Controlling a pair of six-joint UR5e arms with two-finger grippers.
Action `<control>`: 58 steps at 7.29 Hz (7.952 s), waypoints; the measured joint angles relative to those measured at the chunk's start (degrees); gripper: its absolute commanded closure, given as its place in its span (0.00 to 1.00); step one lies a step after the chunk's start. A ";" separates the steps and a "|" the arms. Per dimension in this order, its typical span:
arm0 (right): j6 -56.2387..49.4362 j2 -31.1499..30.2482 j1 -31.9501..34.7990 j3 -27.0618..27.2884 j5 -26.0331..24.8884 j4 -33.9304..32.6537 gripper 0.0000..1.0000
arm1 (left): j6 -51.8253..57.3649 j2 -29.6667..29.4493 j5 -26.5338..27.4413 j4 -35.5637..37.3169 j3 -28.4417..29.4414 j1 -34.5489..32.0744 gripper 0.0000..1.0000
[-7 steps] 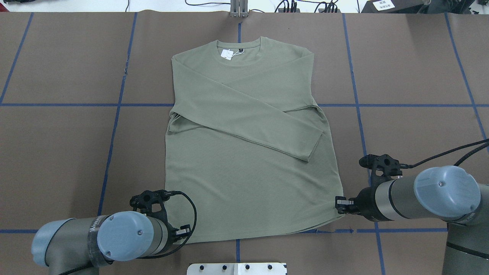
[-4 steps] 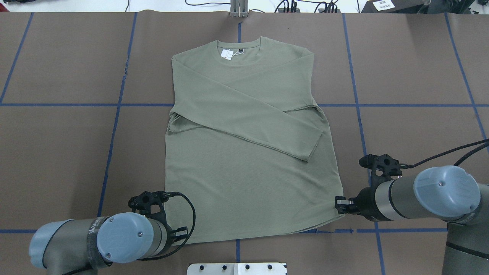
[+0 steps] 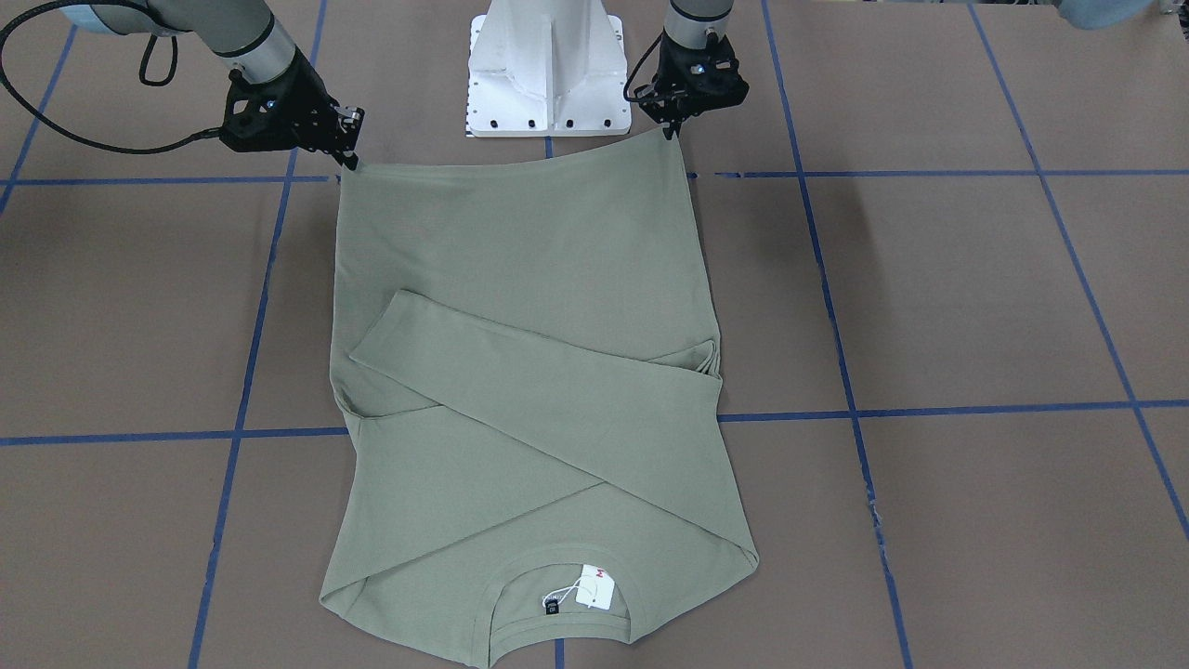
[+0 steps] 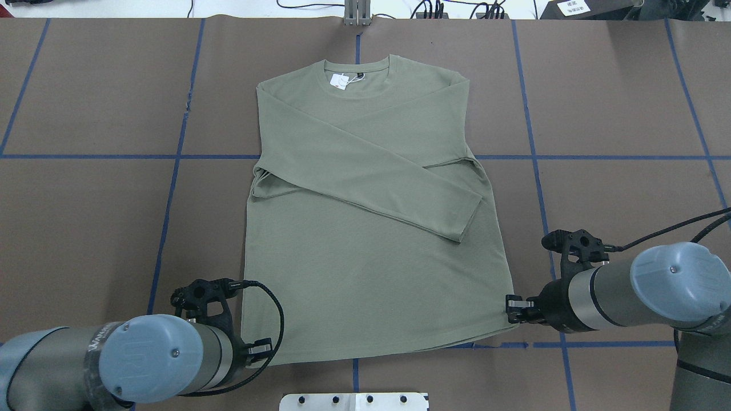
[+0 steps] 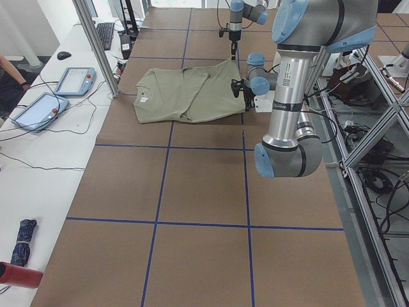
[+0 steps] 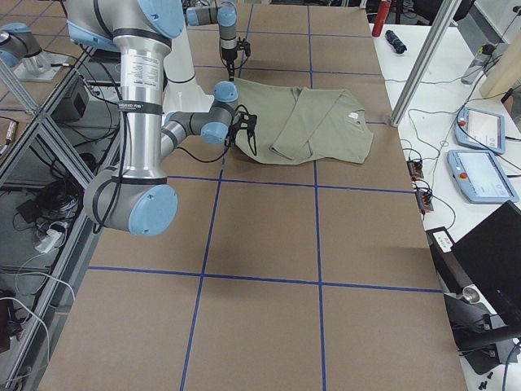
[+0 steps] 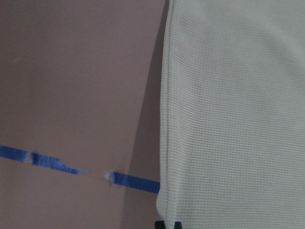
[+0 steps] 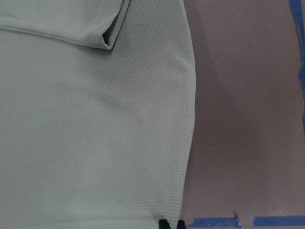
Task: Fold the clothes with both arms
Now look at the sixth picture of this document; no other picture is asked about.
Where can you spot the blue teach pendant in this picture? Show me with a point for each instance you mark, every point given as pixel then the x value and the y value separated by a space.
pixel 479 129
pixel 480 178

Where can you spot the black laptop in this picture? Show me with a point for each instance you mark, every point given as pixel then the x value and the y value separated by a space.
pixel 488 257

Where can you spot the red water bottle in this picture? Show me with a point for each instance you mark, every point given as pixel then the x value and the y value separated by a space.
pixel 381 17

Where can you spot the brown paper table cover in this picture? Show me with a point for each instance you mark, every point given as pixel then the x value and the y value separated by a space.
pixel 308 277

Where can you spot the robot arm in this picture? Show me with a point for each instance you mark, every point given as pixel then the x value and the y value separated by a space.
pixel 225 15
pixel 160 104

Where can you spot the near blue teach pendant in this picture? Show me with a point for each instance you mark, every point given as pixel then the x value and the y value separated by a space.
pixel 480 178

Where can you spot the olive green long-sleeve shirt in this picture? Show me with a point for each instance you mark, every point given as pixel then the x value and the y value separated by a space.
pixel 297 124

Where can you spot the folded dark blue umbrella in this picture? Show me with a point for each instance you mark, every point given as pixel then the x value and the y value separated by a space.
pixel 395 42

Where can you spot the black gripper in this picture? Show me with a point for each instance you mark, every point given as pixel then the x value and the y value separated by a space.
pixel 229 58
pixel 233 131

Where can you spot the far blue teach pendant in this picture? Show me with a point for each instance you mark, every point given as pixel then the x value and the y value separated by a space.
pixel 479 129

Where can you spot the white power strip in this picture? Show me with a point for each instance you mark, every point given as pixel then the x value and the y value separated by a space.
pixel 55 234

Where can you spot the aluminium frame post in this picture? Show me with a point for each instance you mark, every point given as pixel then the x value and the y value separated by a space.
pixel 448 9

